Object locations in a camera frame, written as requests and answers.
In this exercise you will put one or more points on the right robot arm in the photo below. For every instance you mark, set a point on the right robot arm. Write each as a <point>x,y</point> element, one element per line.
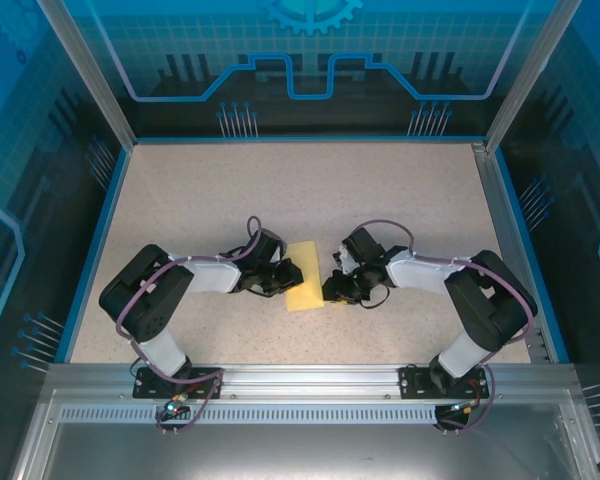
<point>420,272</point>

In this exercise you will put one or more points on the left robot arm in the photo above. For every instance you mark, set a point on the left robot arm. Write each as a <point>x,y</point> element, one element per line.
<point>210,275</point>

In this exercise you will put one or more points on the aluminium mounting rail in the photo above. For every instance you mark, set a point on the aluminium mounting rail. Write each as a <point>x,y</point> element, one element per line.
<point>305,380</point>

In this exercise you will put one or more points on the aluminium frame post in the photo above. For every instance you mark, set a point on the aluminium frame post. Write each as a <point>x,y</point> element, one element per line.
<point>525,80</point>
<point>95,80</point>

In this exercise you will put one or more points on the blue gear print panel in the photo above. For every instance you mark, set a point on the blue gear print panel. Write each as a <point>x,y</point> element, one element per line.
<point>380,40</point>

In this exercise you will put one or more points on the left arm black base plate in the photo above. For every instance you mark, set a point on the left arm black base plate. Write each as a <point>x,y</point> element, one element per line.
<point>150,387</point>

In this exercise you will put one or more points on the yellow paper sheet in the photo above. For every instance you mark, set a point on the yellow paper sheet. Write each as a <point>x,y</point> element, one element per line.
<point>310,265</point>

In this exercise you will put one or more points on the aluminium side rail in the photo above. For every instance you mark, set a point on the aluminium side rail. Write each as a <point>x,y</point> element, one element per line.
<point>500,225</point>

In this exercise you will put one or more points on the blue circuit print panel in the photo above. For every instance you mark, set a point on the blue circuit print panel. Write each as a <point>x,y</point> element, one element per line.
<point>580,175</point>
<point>20,175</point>

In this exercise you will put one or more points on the grey metal sheet tray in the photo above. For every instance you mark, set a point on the grey metal sheet tray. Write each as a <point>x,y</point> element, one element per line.
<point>305,450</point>

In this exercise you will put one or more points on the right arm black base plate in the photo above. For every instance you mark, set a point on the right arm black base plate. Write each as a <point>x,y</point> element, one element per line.
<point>412,385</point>

